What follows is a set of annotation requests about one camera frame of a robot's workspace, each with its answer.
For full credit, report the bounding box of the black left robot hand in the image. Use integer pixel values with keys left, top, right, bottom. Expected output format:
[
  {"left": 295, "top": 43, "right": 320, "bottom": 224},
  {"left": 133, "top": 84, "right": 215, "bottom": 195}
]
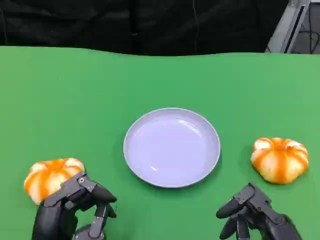
[{"left": 31, "top": 171, "right": 118, "bottom": 240}]

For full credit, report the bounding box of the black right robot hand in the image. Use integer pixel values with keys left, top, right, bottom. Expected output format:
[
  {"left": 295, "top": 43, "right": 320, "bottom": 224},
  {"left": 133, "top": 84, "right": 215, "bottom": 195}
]
[{"left": 215, "top": 182, "right": 303, "bottom": 240}]

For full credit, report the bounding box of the orange white toy bread roll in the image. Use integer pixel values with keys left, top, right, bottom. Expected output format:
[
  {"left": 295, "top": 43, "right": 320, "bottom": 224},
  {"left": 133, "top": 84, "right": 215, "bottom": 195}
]
[
  {"left": 250, "top": 136, "right": 310, "bottom": 185},
  {"left": 23, "top": 157, "right": 87, "bottom": 206}
]

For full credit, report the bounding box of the lilac plate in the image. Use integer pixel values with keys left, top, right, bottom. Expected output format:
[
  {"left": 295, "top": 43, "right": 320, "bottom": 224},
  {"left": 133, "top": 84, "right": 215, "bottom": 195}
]
[{"left": 122, "top": 107, "right": 222, "bottom": 189}]

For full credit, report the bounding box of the green table cloth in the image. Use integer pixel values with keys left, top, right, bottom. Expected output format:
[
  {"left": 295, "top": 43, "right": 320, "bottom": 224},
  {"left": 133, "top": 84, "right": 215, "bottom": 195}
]
[{"left": 0, "top": 45, "right": 320, "bottom": 240}]

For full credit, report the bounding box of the black backdrop curtain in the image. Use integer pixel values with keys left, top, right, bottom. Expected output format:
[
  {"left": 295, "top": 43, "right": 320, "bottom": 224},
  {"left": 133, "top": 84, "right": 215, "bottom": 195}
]
[{"left": 0, "top": 0, "right": 291, "bottom": 57}]

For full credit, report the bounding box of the grey metal equipment frame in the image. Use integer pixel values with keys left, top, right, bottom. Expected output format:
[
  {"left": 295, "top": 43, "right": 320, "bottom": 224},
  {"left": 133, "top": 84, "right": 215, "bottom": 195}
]
[{"left": 264, "top": 0, "right": 320, "bottom": 55}]

